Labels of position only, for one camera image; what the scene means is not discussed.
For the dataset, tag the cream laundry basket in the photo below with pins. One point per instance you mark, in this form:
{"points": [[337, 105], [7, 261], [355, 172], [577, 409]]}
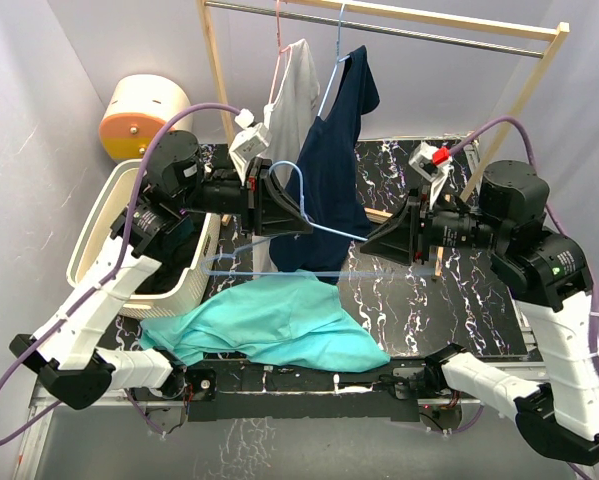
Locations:
{"points": [[190, 285]]}

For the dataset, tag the navy blue t shirt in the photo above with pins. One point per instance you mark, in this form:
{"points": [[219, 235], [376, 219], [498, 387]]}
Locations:
{"points": [[327, 178]]}

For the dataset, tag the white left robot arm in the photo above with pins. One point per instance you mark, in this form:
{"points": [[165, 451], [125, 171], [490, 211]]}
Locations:
{"points": [[170, 185]]}

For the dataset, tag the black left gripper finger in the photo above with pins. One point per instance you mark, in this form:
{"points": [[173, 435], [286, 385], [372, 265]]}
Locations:
{"points": [[277, 199], [282, 222]]}

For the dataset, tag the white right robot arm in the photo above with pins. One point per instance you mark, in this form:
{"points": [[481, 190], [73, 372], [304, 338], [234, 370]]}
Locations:
{"points": [[548, 277]]}

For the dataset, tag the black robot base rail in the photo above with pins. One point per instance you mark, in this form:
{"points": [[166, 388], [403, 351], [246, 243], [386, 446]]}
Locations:
{"points": [[229, 387]]}

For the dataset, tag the black garment in basket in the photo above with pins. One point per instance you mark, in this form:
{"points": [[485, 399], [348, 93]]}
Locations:
{"points": [[174, 265]]}

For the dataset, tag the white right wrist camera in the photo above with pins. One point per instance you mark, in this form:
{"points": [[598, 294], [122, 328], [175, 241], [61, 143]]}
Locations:
{"points": [[433, 165]]}

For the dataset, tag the aluminium frame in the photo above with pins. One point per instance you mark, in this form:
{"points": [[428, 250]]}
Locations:
{"points": [[112, 442]]}

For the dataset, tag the light blue wire hanger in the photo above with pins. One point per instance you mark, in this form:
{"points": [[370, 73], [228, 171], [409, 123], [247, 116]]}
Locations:
{"points": [[419, 271]]}

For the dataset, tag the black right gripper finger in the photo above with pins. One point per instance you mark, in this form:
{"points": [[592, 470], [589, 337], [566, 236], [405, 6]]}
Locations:
{"points": [[395, 246], [386, 222]]}

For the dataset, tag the pink wire hanger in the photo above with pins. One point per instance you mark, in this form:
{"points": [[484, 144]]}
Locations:
{"points": [[282, 50]]}

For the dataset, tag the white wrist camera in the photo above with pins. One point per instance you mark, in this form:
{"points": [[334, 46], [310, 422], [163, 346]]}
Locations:
{"points": [[253, 139], [433, 165]]}

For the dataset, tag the cream orange drawer cabinet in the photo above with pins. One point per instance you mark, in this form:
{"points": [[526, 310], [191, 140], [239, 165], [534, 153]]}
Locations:
{"points": [[140, 106]]}

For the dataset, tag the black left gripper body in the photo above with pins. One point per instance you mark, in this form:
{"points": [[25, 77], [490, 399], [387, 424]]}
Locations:
{"points": [[230, 196]]}

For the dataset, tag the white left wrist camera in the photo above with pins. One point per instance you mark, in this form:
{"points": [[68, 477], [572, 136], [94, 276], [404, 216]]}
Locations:
{"points": [[253, 139]]}

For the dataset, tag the teal t shirt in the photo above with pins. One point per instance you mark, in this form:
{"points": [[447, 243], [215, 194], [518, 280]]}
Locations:
{"points": [[294, 320]]}

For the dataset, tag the white t shirt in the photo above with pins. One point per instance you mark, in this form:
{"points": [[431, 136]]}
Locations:
{"points": [[289, 114]]}

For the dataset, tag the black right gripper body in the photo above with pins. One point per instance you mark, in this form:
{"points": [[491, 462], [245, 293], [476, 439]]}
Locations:
{"points": [[444, 227]]}

